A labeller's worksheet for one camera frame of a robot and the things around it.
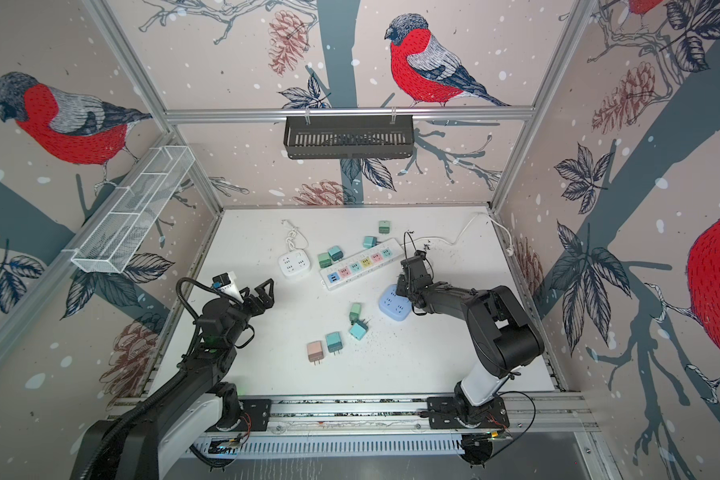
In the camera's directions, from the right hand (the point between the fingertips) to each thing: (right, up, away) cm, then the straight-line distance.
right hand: (404, 286), depth 97 cm
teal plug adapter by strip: (-12, +15, +11) cm, 22 cm away
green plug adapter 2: (-6, +20, +17) cm, 27 cm away
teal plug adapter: (-15, -11, -10) cm, 21 cm away
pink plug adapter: (-27, -16, -14) cm, 34 cm away
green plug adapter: (-28, +8, +7) cm, 30 cm away
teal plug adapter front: (-22, -14, -13) cm, 29 cm away
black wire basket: (-19, +53, +10) cm, 57 cm away
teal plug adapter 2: (-24, +11, +7) cm, 27 cm away
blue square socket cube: (-5, -5, -7) cm, 9 cm away
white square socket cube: (-38, +8, +4) cm, 39 cm away
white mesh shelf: (-75, +24, -19) cm, 81 cm away
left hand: (-43, +3, -14) cm, 45 cm away
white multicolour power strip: (-11, +9, +4) cm, 15 cm away
